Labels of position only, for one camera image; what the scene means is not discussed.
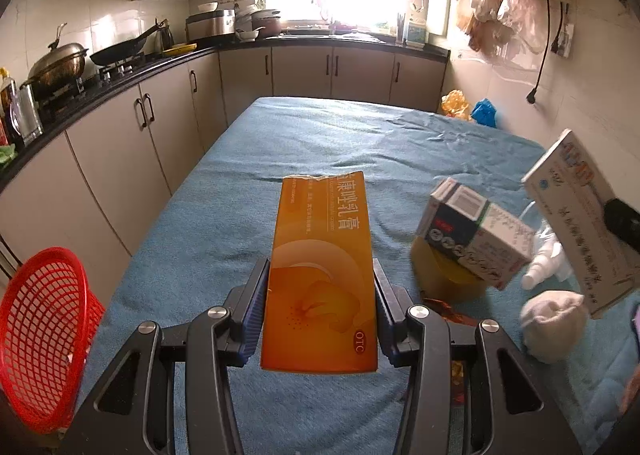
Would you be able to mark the stacked cooking pots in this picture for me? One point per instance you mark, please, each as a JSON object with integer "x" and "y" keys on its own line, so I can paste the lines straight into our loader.
{"x": 262, "y": 22}

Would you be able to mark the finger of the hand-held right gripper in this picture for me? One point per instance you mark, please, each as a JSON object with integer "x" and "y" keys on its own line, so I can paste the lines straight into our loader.
{"x": 622, "y": 220}

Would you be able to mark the orange medicine box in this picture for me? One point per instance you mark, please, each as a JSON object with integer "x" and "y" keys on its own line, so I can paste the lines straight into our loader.
{"x": 320, "y": 275}

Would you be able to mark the black frying pan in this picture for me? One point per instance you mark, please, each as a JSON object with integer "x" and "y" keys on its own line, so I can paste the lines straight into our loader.
{"x": 120, "y": 52}

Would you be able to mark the steel kettle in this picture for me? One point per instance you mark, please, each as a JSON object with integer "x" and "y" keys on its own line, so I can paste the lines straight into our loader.
{"x": 164, "y": 40}

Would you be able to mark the brown oil bottle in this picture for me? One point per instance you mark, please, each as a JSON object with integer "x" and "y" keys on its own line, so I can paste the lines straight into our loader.
{"x": 7, "y": 110}

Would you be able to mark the steel rice cooker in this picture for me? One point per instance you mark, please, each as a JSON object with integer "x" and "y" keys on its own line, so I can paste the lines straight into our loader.
{"x": 210, "y": 27}

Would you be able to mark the black kitchen countertop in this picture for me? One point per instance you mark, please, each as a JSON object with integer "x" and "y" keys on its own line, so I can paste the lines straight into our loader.
{"x": 300, "y": 41}

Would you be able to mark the white wall power strip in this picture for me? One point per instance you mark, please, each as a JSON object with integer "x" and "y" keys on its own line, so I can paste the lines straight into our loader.
{"x": 562, "y": 40}

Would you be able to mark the yellow round container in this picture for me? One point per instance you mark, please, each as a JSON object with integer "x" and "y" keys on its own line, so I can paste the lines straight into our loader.
{"x": 440, "y": 280}

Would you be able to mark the yellow plate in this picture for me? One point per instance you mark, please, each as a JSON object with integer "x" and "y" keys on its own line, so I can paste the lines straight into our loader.
{"x": 179, "y": 50}

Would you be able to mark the white small bottle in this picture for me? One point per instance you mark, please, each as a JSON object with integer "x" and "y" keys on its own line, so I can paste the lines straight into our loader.
{"x": 537, "y": 272}

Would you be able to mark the blue plastic bag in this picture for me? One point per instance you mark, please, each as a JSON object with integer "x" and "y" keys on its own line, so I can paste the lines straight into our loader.
{"x": 484, "y": 112}

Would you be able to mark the yellow plastic bag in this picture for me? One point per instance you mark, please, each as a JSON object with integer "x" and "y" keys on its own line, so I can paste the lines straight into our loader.
{"x": 455, "y": 105}

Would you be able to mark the small white medicine box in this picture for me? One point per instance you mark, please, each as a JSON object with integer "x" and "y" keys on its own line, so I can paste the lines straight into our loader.
{"x": 475, "y": 240}

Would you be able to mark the blue white carton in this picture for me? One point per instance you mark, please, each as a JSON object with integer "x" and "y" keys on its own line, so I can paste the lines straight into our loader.
{"x": 416, "y": 32}

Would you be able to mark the white cutting board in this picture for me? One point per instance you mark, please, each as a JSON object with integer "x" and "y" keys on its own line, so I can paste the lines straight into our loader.
{"x": 438, "y": 12}

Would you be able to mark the red plastic basket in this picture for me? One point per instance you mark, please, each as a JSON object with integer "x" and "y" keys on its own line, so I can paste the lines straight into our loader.
{"x": 45, "y": 335}

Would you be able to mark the white rolled sock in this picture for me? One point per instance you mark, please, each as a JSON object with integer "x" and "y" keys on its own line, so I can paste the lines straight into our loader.
{"x": 550, "y": 325}

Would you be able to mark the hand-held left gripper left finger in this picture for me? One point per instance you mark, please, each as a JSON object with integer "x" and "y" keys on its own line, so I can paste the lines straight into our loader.
{"x": 255, "y": 310}

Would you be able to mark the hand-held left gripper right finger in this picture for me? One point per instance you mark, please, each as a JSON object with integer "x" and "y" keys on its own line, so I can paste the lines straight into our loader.
{"x": 386, "y": 315}

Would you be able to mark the green cloth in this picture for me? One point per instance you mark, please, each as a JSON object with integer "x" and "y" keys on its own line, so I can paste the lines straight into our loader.
{"x": 7, "y": 155}

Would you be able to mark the beige kitchen cabinets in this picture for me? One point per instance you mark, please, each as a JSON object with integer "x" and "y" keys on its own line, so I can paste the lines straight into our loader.
{"x": 115, "y": 145}

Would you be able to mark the clear glass pitcher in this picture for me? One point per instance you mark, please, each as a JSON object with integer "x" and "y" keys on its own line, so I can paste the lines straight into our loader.
{"x": 26, "y": 117}

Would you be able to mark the steel wok with lid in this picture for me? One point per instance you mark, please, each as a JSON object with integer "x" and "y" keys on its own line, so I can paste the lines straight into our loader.
{"x": 57, "y": 65}

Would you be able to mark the large white medicine box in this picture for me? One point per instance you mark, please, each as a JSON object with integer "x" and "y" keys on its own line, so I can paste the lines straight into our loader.
{"x": 570, "y": 205}

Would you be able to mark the black gas stove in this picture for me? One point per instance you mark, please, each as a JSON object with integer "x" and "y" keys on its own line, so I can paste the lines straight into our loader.
{"x": 115, "y": 72}

